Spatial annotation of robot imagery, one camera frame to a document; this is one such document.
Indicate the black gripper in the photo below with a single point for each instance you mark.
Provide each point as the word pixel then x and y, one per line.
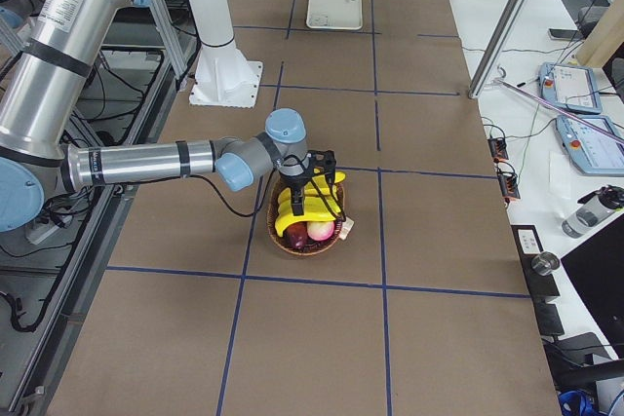
pixel 294 184

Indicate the brown wicker basket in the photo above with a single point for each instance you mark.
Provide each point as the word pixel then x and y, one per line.
pixel 312 247

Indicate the dark red fruit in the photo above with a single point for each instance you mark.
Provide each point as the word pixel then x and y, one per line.
pixel 297 235

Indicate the pink white apple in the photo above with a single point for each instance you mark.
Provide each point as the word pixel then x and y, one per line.
pixel 320 231

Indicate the curved left yellow banana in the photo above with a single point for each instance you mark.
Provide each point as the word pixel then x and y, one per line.
pixel 338 177

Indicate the white bear print tray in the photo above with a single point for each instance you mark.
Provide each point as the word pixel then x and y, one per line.
pixel 343 15

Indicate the long reach stick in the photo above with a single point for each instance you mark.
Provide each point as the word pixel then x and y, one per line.
pixel 500 80

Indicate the small metal cup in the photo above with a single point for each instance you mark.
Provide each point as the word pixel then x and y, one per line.
pixel 545 263

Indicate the far teach pendant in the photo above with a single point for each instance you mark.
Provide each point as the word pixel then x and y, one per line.
pixel 570 87

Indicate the teach pendant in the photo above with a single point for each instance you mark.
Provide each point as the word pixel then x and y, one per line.
pixel 570 87
pixel 588 147

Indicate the near teach pendant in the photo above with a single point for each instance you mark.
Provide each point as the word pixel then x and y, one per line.
pixel 588 147

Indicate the clear water bottle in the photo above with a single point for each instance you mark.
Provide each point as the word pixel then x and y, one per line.
pixel 595 208

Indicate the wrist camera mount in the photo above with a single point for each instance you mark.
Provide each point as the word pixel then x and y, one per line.
pixel 324 163

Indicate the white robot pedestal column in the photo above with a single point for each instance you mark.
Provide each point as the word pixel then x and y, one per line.
pixel 223 75

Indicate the aluminium frame post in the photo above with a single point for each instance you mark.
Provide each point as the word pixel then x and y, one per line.
pixel 495 45

